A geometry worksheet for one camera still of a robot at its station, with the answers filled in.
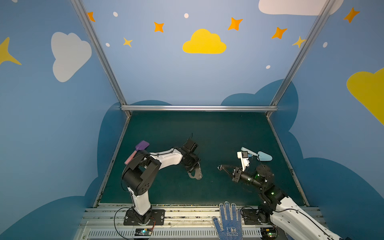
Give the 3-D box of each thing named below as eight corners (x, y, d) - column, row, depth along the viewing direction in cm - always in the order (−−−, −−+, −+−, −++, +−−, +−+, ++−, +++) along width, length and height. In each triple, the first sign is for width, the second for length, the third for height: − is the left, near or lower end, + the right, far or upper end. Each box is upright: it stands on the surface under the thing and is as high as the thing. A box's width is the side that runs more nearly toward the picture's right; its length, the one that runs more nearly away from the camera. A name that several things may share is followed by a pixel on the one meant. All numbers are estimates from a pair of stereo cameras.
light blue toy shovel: (239, 155, 101) (240, 153, 98) (240, 148, 104) (241, 146, 102) (270, 163, 97) (272, 161, 94) (270, 156, 100) (272, 154, 98)
